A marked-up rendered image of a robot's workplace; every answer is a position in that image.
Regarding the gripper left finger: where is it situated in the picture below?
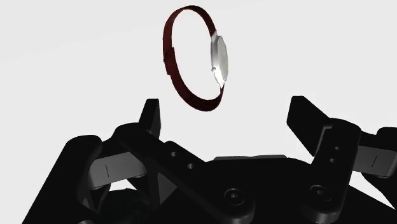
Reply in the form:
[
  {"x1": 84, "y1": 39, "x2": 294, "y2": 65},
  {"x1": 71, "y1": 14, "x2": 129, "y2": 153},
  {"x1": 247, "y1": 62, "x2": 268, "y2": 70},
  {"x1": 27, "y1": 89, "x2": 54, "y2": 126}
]
[{"x1": 22, "y1": 98, "x2": 256, "y2": 224}]

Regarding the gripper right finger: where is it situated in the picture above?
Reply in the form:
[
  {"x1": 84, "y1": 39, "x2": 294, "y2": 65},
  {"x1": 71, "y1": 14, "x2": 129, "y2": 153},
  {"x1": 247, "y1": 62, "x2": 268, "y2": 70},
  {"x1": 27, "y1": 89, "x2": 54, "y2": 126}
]
[{"x1": 286, "y1": 95, "x2": 397, "y2": 224}]

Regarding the dark red strap wristwatch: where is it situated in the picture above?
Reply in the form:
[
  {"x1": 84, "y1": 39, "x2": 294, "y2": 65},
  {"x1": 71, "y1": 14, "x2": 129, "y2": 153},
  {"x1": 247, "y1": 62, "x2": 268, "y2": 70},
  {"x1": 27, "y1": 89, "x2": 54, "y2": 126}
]
[{"x1": 162, "y1": 4, "x2": 229, "y2": 112}]

